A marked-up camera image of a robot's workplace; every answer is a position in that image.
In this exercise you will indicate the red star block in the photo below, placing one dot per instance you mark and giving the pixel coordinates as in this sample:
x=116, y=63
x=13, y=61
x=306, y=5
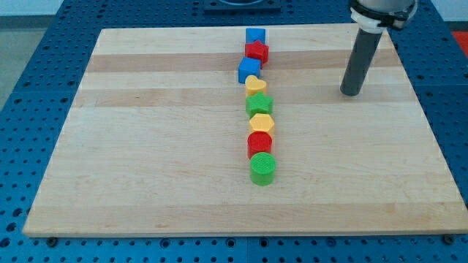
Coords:
x=257, y=50

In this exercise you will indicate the yellow hexagon block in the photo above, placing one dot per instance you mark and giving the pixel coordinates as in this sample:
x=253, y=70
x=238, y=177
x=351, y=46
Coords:
x=263, y=123

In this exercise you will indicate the blue cube block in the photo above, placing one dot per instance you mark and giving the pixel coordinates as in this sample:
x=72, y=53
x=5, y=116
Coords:
x=247, y=67
x=255, y=34

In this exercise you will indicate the blue cube block near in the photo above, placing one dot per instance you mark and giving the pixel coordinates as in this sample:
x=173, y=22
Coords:
x=247, y=67

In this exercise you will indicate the yellow heart block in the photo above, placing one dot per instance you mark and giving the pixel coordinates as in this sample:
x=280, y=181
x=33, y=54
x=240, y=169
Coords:
x=254, y=85

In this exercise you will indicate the green star block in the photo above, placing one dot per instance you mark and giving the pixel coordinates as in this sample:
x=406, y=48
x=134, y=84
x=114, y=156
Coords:
x=259, y=103

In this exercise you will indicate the green cylinder block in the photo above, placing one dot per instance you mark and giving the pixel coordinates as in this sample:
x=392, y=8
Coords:
x=262, y=168

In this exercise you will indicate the blue cube block far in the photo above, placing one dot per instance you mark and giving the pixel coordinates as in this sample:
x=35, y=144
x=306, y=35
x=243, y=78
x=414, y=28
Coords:
x=255, y=34

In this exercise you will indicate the wooden board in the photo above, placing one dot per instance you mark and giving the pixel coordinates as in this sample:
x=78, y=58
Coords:
x=154, y=144

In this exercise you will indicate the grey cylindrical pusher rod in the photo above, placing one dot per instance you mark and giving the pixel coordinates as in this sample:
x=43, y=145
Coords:
x=362, y=54

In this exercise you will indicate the red cylinder block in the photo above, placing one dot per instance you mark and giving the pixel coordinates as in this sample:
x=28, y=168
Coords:
x=258, y=142

